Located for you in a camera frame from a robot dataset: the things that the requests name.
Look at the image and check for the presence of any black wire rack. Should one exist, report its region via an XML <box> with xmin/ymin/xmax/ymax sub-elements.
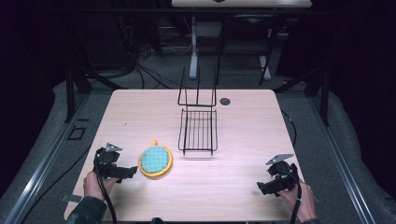
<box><xmin>177</xmin><ymin>64</ymin><xmax>219</xmax><ymax>157</ymax></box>

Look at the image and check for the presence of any white background desk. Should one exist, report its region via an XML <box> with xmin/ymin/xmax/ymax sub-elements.
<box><xmin>171</xmin><ymin>0</ymin><xmax>313</xmax><ymax>80</ymax></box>

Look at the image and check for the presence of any black tape square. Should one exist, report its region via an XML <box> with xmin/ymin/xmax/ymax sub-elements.
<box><xmin>67</xmin><ymin>125</ymin><xmax>88</xmax><ymax>141</ymax></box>

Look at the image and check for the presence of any black floor cable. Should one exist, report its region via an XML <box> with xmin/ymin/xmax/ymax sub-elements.
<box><xmin>280</xmin><ymin>109</ymin><xmax>298</xmax><ymax>147</ymax></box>

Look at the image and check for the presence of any person's right hand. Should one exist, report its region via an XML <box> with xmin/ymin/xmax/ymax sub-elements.
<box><xmin>276</xmin><ymin>179</ymin><xmax>318</xmax><ymax>224</ymax></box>

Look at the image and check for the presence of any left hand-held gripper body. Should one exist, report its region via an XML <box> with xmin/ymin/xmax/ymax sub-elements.
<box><xmin>92</xmin><ymin>142</ymin><xmax>123</xmax><ymax>180</ymax></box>

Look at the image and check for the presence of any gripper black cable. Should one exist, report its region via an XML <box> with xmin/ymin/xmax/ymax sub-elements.
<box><xmin>93</xmin><ymin>169</ymin><xmax>119</xmax><ymax>224</ymax></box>
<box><xmin>281</xmin><ymin>171</ymin><xmax>303</xmax><ymax>224</ymax></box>

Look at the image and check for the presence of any person's left hand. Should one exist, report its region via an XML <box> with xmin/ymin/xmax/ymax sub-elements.
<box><xmin>82</xmin><ymin>171</ymin><xmax>120</xmax><ymax>202</ymax></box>

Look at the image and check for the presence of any metal floor rail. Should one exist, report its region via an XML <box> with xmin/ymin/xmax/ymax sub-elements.
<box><xmin>2</xmin><ymin>92</ymin><xmax>92</xmax><ymax>224</ymax></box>
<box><xmin>307</xmin><ymin>95</ymin><xmax>378</xmax><ymax>224</ymax></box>

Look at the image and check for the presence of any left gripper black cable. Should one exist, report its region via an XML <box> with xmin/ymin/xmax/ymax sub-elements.
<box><xmin>93</xmin><ymin>169</ymin><xmax>119</xmax><ymax>224</ymax></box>

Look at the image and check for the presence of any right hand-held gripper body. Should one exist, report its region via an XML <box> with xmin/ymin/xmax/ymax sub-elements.
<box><xmin>265</xmin><ymin>153</ymin><xmax>300</xmax><ymax>191</ymax></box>

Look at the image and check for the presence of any black chair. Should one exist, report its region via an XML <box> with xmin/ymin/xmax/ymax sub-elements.
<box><xmin>215</xmin><ymin>12</ymin><xmax>279</xmax><ymax>87</ymax></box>

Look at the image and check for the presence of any round teal yellow-rimmed pot holder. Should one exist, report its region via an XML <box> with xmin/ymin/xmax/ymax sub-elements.
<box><xmin>137</xmin><ymin>139</ymin><xmax>174</xmax><ymax>179</ymax></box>

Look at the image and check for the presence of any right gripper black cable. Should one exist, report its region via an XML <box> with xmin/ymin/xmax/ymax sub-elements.
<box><xmin>281</xmin><ymin>171</ymin><xmax>303</xmax><ymax>224</ymax></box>

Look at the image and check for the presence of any black metal stand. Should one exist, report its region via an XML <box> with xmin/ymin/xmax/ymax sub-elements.
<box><xmin>63</xmin><ymin>63</ymin><xmax>129</xmax><ymax>124</ymax></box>
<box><xmin>274</xmin><ymin>66</ymin><xmax>331</xmax><ymax>127</ymax></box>

